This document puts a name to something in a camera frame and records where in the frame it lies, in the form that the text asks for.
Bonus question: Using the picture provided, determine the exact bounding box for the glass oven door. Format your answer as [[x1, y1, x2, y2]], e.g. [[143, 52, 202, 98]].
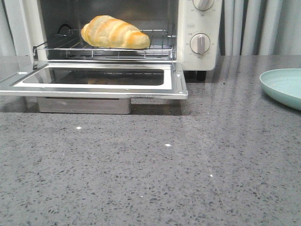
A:
[[0, 61, 188, 99]]

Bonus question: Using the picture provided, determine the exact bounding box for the light green plate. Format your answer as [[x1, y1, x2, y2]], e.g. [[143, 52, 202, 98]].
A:
[[260, 68, 301, 110]]

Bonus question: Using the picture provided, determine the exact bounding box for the upper oven knob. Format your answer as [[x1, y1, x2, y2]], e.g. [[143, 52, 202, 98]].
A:
[[193, 0, 214, 11]]

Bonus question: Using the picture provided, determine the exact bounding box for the silver oven door handle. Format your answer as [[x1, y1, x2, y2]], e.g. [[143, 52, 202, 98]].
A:
[[37, 97, 131, 114]]

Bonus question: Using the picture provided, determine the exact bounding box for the white Toshiba toaster oven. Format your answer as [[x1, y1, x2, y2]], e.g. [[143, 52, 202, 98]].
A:
[[21, 0, 222, 80]]

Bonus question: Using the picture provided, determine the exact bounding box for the lower oven knob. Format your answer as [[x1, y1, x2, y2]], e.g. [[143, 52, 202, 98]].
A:
[[190, 33, 210, 55]]

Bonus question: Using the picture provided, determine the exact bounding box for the metal oven wire rack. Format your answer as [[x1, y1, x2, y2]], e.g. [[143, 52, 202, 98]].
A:
[[33, 29, 176, 61]]

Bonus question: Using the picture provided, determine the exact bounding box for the oven knob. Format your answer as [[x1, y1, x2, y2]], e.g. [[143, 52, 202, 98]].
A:
[[193, 0, 214, 11], [190, 33, 210, 55]]

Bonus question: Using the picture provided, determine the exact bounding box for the golden bread roll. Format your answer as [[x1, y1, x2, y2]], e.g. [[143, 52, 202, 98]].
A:
[[81, 15, 151, 49]]

